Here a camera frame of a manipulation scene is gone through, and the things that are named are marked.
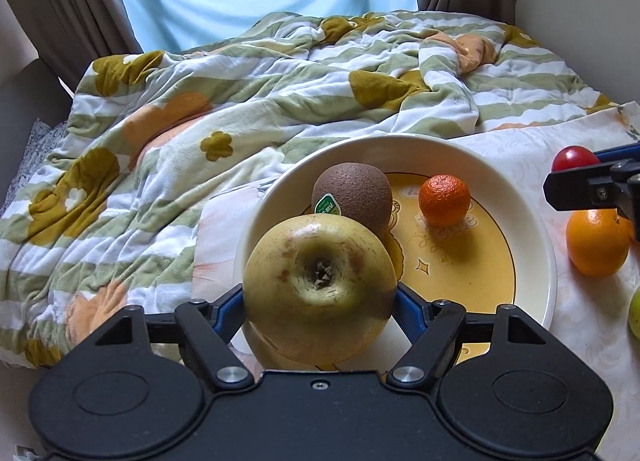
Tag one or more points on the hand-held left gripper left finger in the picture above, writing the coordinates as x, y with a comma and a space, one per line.
229, 312

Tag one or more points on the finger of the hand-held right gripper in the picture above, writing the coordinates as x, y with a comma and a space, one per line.
620, 152
570, 188

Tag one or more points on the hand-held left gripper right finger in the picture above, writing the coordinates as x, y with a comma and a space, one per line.
407, 312

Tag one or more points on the red tomato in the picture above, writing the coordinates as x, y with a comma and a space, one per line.
572, 158

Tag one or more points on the large orange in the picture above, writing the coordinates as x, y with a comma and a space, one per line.
597, 243

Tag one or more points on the large yellow-green apple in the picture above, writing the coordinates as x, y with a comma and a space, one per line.
320, 286

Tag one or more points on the cream bowl with yellow print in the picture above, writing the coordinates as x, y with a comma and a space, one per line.
490, 261

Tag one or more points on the green apple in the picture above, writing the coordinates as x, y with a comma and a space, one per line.
635, 313

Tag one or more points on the white floral cloth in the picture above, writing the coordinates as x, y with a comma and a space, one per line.
520, 156

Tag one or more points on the brown kiwi with green sticker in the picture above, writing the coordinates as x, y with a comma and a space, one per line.
357, 193

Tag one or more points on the floral striped blanket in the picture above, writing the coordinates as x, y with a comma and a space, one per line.
210, 106

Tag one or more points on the grey speckled bed sheet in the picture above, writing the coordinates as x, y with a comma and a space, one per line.
37, 151

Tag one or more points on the grey bed headboard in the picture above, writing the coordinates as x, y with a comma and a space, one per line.
27, 91

